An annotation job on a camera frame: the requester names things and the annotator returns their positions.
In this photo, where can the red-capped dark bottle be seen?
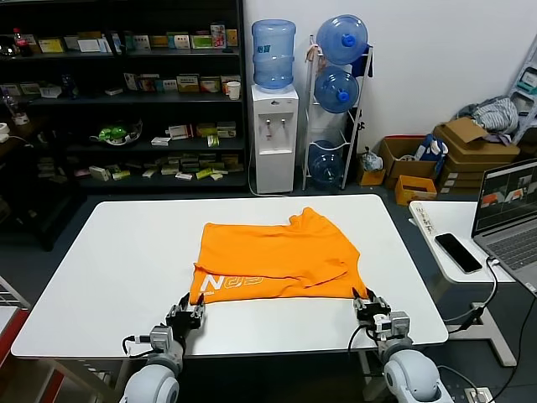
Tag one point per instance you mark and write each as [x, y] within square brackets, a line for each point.
[17, 42]

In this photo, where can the yellow green flat box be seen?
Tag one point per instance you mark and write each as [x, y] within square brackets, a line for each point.
[30, 89]

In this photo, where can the white plastic rack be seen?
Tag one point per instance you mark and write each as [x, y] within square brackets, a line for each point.
[526, 92]

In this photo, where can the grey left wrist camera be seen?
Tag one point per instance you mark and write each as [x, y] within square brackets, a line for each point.
[160, 336]

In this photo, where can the white water dispenser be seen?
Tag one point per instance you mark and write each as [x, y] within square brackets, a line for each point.
[274, 147]

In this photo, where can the yellow green medicine box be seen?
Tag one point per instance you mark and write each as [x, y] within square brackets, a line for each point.
[206, 130]

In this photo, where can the green white flat box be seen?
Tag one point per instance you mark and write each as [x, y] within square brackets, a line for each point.
[121, 174]

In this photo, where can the orange T-shirt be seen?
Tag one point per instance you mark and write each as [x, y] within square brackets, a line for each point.
[277, 260]

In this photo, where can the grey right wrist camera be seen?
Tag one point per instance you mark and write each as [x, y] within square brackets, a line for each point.
[394, 324]

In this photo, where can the small bright green box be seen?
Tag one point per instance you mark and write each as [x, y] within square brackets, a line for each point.
[213, 141]

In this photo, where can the white plastic bag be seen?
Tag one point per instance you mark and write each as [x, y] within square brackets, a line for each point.
[372, 160]

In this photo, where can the blue white bag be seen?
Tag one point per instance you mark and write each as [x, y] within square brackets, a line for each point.
[432, 148]

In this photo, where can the black shelf unit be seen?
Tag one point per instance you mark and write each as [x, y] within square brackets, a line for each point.
[126, 113]

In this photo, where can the brown cardboard box open flap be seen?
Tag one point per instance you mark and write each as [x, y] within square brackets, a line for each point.
[478, 144]

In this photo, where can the white power strip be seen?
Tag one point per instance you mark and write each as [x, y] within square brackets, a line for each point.
[478, 394]

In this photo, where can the flat white medicine box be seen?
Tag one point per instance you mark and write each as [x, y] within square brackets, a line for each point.
[161, 141]

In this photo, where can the small orange cardboard box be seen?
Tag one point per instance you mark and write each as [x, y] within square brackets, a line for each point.
[372, 177]

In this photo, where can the bowl with green fruit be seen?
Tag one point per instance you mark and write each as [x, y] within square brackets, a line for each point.
[115, 133]

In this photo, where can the plain white box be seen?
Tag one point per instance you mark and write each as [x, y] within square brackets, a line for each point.
[89, 45]

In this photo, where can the shiny dark glass pot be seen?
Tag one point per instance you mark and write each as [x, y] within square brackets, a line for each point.
[7, 47]

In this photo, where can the black smartphone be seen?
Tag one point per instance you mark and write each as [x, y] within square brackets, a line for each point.
[458, 252]

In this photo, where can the white paper cup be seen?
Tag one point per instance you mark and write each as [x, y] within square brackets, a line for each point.
[234, 90]

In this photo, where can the blue water jug with label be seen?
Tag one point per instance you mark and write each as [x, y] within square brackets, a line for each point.
[273, 54]

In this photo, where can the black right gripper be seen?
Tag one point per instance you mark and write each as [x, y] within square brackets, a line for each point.
[367, 315]

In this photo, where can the white side table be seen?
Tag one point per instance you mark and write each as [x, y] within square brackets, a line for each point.
[449, 218]

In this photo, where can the yellow cardboard box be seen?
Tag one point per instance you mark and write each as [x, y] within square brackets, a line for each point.
[416, 191]

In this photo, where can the red white metal frame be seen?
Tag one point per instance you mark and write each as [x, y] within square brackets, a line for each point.
[17, 336]

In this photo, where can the yellow white narrow box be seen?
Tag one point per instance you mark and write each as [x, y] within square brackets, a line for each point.
[232, 38]

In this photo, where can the orange red medicine box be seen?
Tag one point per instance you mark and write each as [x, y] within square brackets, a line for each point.
[210, 85]

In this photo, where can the dark blue bottle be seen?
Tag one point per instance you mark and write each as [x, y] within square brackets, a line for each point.
[70, 86]

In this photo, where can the pink rag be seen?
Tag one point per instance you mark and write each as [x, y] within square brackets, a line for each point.
[312, 52]

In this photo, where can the cardboard box with red rim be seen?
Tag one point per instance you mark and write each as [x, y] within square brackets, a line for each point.
[409, 161]

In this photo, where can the pale green medicine box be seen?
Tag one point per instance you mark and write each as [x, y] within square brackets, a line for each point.
[226, 129]

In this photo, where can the grey laptop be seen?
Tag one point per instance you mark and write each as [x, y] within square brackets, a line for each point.
[509, 222]

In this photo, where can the white box with red stripe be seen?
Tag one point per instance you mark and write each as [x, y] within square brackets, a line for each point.
[181, 132]

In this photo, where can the small flat white box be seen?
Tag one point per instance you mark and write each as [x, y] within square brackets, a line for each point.
[114, 91]

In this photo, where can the brown cardboard box with labels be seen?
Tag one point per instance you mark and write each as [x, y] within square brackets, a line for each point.
[465, 176]

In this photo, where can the tall colourful box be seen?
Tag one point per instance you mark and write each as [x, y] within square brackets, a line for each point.
[218, 35]

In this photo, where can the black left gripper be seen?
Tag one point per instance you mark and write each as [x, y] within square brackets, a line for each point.
[184, 322]

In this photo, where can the orange white medicine box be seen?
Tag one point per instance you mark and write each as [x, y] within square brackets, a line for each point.
[149, 83]

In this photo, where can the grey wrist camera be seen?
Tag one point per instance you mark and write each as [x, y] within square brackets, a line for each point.
[394, 324]
[160, 336]

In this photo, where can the grey pile of clothes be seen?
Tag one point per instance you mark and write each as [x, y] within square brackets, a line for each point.
[495, 111]

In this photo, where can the white blue medicine box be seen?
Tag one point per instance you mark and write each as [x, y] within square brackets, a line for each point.
[130, 81]

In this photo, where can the white red flat box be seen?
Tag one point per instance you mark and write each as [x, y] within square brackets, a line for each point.
[184, 176]

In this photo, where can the teal white medicine box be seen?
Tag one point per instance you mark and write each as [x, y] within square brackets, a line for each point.
[170, 85]

